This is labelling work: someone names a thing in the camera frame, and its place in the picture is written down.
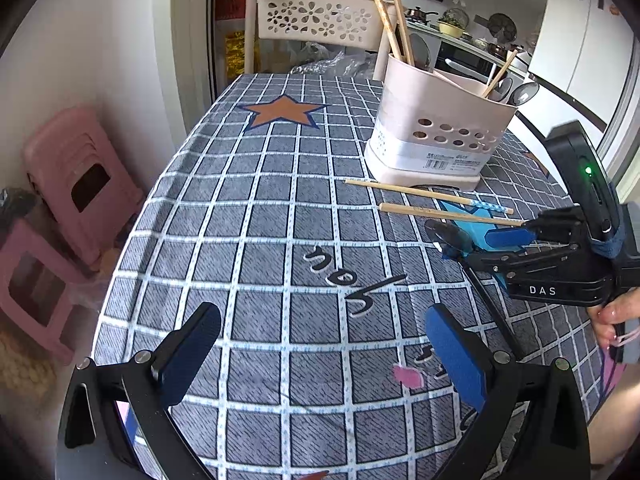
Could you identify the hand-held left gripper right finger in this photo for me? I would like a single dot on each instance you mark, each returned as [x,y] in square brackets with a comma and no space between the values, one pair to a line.
[455,357]

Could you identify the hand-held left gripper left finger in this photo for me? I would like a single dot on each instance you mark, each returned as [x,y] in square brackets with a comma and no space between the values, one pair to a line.
[192,355]

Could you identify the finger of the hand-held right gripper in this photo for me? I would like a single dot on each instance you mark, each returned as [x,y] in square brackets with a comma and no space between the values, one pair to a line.
[505,238]
[540,262]

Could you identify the blue-patterned wooden chopstick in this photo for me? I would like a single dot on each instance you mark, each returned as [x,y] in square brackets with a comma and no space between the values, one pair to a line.
[400,189]

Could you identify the pink plastic utensil holder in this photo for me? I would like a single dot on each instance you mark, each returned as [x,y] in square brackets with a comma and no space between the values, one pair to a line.
[425,110]

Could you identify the person's right forearm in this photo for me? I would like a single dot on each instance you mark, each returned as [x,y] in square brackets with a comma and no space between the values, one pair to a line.
[617,410]

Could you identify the person's right hand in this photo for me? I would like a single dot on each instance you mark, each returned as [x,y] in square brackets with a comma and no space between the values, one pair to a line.
[612,315]

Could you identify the white refrigerator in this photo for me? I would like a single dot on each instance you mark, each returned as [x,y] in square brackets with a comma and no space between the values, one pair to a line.
[580,35]

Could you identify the black built-in oven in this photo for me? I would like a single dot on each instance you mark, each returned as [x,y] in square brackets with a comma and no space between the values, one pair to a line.
[480,60]

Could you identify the grey checked tablecloth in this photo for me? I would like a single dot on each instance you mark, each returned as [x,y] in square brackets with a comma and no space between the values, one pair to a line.
[225,210]

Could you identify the round metal strainer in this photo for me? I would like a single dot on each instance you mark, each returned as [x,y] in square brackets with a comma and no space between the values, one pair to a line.
[500,26]

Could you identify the beige woven cushion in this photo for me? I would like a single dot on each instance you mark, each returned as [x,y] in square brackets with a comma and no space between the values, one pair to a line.
[20,370]

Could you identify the pink plastic stool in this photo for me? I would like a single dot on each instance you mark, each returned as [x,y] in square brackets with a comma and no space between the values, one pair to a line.
[65,150]
[20,320]

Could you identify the yellow bowl of greens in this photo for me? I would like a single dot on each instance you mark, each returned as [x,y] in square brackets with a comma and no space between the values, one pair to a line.
[451,29]

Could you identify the brown cooking pot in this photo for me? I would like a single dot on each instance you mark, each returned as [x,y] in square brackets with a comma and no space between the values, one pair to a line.
[415,15]

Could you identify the crumpled clear plastic bag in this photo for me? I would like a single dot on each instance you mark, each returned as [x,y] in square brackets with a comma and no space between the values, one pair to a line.
[325,62]

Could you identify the yellow packet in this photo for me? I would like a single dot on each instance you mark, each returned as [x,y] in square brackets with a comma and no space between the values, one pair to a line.
[235,55]

